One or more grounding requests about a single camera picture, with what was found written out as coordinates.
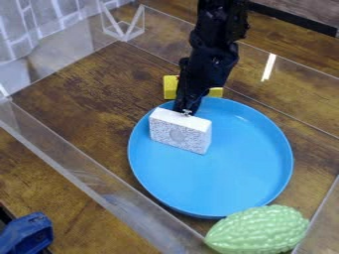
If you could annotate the green bumpy gourd toy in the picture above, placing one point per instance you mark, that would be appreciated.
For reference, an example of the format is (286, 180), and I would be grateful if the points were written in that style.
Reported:
(263, 230)

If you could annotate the white patterned cloth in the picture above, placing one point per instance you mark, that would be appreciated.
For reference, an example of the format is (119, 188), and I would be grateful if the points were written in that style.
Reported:
(30, 20)

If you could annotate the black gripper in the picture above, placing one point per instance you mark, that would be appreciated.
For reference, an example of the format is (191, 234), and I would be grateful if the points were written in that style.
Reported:
(204, 69)

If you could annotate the yellow rectangular box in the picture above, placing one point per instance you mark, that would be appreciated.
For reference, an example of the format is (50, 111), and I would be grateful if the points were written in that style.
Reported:
(170, 86)

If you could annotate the blue round tray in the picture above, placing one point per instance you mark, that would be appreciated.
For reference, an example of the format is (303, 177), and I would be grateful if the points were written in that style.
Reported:
(242, 173)

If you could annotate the clear acrylic enclosure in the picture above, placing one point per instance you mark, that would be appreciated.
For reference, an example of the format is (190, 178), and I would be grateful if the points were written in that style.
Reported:
(66, 126)

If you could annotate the white speckled foam block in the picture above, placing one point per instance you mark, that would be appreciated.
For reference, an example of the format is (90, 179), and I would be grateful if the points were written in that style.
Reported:
(186, 132)

